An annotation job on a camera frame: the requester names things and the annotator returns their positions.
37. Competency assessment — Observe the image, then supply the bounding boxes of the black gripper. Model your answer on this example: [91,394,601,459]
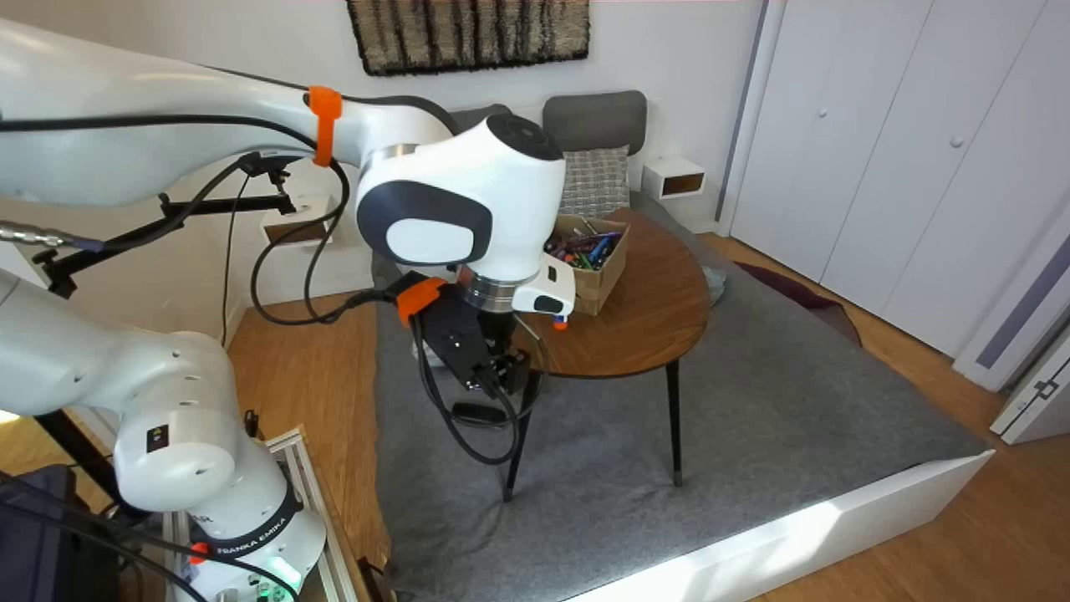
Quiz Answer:
[428,284,526,394]

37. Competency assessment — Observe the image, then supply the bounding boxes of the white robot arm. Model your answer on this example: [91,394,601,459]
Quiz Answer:
[0,22,574,602]

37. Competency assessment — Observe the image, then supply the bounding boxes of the cardboard box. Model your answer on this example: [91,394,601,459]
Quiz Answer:
[546,214,630,314]

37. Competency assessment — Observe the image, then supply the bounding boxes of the wooden side table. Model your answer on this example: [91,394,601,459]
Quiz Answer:
[522,211,714,482]

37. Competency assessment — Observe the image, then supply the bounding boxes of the grey chair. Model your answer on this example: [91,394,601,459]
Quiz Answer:
[543,89,646,217]

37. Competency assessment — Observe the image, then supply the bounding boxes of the white closet doors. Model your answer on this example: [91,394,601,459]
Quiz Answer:
[733,0,1070,355]

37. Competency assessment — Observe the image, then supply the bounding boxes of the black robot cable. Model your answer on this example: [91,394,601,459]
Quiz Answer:
[244,155,527,467]

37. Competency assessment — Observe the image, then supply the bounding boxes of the white wall shelf box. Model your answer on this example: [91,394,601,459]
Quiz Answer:
[642,161,707,201]

